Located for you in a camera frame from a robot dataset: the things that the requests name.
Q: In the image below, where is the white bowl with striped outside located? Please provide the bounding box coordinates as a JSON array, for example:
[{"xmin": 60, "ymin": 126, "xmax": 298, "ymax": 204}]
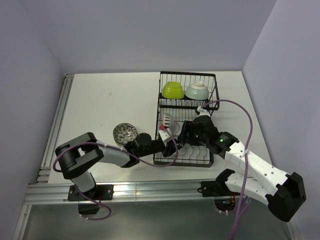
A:
[{"xmin": 162, "ymin": 113, "xmax": 173, "ymax": 128}]

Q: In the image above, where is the leaf patterned bowl stack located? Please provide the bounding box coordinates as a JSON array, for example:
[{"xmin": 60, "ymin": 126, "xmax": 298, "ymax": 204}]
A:
[{"xmin": 112, "ymin": 123, "xmax": 138, "ymax": 146}]

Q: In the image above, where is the teal dashed ceramic bowl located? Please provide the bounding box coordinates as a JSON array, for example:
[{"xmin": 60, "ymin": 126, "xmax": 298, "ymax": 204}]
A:
[{"xmin": 185, "ymin": 81, "xmax": 209, "ymax": 101}]

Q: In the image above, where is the green square bowl white inside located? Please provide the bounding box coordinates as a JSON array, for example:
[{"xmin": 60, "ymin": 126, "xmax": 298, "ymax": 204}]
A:
[{"xmin": 161, "ymin": 81, "xmax": 184, "ymax": 100}]

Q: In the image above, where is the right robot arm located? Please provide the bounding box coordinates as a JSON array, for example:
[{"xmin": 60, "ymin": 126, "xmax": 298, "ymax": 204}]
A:
[{"xmin": 178, "ymin": 115, "xmax": 307, "ymax": 222}]

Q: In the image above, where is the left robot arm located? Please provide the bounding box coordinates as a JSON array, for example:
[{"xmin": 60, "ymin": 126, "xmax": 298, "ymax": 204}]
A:
[{"xmin": 52, "ymin": 132, "xmax": 182, "ymax": 200}]

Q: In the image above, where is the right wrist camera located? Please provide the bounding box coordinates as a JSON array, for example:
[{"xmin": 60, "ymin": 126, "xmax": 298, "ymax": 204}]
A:
[{"xmin": 196, "ymin": 106, "xmax": 211, "ymax": 118}]

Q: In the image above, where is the black wire dish rack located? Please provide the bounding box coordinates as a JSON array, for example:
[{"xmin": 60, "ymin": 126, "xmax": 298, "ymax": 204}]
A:
[{"xmin": 152, "ymin": 71, "xmax": 221, "ymax": 168}]

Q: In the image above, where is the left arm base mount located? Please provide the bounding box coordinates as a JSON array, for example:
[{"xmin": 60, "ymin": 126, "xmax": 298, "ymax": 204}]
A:
[{"xmin": 67, "ymin": 184, "xmax": 115, "ymax": 216}]

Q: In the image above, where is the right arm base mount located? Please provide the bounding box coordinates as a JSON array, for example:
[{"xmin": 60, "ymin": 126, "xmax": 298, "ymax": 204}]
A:
[{"xmin": 197, "ymin": 180, "xmax": 240, "ymax": 213}]

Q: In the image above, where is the aluminium frame rail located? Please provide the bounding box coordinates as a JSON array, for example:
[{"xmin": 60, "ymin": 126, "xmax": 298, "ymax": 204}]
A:
[{"xmin": 12, "ymin": 73, "xmax": 301, "ymax": 240}]

